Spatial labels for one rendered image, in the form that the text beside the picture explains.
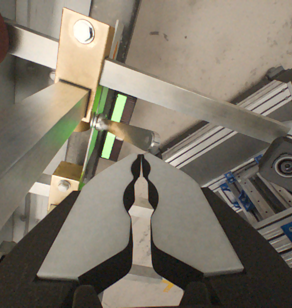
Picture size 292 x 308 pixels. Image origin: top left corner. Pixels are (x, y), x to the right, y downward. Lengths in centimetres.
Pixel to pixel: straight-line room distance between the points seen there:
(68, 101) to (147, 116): 100
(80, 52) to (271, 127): 27
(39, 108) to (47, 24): 37
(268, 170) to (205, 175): 96
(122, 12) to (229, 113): 26
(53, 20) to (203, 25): 79
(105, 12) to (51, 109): 27
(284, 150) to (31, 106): 23
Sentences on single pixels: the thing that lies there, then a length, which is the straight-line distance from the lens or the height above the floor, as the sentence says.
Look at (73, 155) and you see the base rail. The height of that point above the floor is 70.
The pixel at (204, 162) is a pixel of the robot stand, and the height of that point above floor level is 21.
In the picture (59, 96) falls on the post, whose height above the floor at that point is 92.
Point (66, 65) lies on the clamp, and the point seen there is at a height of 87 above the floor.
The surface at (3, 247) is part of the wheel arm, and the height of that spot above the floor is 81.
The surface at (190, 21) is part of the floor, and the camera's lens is 114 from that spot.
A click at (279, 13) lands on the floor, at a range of 130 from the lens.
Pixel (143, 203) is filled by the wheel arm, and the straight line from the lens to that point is 43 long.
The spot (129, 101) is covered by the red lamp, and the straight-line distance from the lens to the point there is 43.
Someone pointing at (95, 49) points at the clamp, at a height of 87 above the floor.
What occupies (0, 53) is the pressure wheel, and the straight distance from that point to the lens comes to 27.
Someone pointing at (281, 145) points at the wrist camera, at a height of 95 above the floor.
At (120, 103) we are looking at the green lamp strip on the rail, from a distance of 43.
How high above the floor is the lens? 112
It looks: 60 degrees down
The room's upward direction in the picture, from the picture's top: 177 degrees clockwise
